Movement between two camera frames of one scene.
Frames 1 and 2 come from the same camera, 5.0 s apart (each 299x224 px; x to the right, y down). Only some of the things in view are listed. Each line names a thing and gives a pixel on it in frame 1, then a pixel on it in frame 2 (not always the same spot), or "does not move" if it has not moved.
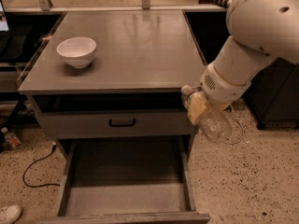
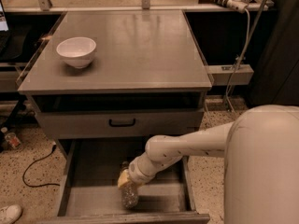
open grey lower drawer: [126, 182] does not move
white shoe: [10, 215] does not move
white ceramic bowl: [78, 51] does not move
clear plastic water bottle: [215, 123] → [130, 194]
